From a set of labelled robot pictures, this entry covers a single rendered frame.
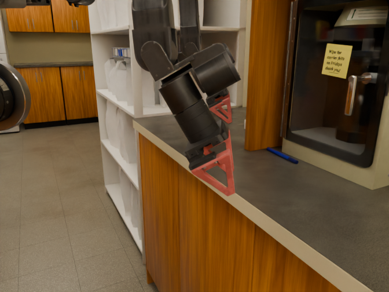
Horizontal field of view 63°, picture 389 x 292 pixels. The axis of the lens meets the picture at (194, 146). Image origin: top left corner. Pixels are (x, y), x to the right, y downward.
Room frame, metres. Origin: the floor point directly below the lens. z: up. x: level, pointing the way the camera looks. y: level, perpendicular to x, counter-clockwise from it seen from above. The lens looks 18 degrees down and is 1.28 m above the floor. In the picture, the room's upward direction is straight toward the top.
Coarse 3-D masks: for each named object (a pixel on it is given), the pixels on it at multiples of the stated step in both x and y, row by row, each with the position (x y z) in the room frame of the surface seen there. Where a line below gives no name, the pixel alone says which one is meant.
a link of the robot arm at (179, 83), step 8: (176, 72) 0.53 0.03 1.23; (184, 72) 0.51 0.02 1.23; (192, 72) 0.51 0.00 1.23; (168, 80) 0.53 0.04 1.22; (176, 80) 0.51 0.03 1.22; (184, 80) 0.51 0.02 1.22; (192, 80) 0.53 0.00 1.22; (160, 88) 0.52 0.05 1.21; (168, 88) 0.51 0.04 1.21; (176, 88) 0.50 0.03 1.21; (184, 88) 0.51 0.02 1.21; (192, 88) 0.51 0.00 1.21; (200, 88) 0.51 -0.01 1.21; (168, 96) 0.51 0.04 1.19; (176, 96) 0.50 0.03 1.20; (184, 96) 0.50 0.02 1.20; (192, 96) 0.51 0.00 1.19; (200, 96) 0.52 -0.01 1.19; (168, 104) 0.52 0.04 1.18; (176, 104) 0.51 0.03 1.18; (184, 104) 0.50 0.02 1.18; (192, 104) 0.50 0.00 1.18; (176, 112) 0.51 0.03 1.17
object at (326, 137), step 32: (320, 0) 0.89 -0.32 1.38; (352, 0) 0.80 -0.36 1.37; (384, 0) 0.73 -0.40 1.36; (320, 32) 0.87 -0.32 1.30; (352, 32) 0.79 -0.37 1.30; (384, 32) 0.72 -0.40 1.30; (320, 64) 0.86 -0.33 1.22; (352, 64) 0.78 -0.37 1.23; (384, 64) 0.71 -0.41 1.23; (320, 96) 0.85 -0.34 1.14; (288, 128) 0.95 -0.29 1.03; (320, 128) 0.84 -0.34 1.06; (352, 128) 0.75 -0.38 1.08; (352, 160) 0.74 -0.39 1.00
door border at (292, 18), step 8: (296, 8) 0.96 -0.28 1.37; (296, 16) 0.96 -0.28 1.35; (288, 32) 0.97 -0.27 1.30; (288, 40) 0.97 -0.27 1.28; (288, 56) 0.97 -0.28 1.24; (288, 64) 0.97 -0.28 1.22; (288, 72) 0.97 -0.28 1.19; (288, 80) 0.96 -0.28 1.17; (288, 88) 0.96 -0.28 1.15; (288, 96) 0.96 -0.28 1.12; (384, 96) 0.70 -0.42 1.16; (288, 104) 0.96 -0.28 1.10; (280, 128) 0.97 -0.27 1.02
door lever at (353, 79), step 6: (366, 72) 0.74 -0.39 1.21; (348, 78) 0.72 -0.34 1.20; (354, 78) 0.71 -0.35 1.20; (360, 78) 0.72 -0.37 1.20; (366, 78) 0.73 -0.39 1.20; (348, 84) 0.72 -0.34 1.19; (354, 84) 0.71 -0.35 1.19; (348, 90) 0.72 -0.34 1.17; (354, 90) 0.71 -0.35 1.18; (348, 96) 0.72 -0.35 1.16; (354, 96) 0.71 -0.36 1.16; (348, 102) 0.72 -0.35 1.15; (354, 102) 0.72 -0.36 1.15; (348, 108) 0.71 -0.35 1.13; (348, 114) 0.71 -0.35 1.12
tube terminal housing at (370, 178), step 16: (384, 112) 0.70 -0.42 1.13; (384, 128) 0.70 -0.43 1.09; (288, 144) 0.96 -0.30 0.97; (384, 144) 0.70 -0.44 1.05; (304, 160) 0.89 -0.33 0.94; (320, 160) 0.84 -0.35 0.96; (336, 160) 0.80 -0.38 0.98; (384, 160) 0.71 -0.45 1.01; (352, 176) 0.75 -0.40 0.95; (368, 176) 0.71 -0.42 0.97; (384, 176) 0.72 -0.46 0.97
